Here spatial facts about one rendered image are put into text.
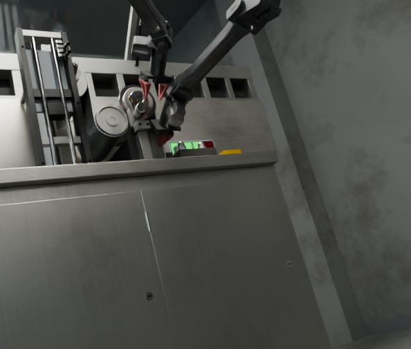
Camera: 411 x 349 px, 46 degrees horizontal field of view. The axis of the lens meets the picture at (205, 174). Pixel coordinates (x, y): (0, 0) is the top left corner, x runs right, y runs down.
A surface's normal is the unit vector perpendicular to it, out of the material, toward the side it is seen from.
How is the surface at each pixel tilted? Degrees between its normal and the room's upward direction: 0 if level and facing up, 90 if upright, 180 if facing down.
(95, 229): 90
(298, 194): 90
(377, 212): 90
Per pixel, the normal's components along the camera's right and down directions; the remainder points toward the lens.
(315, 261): -0.78, 0.03
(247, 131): 0.47, -0.37
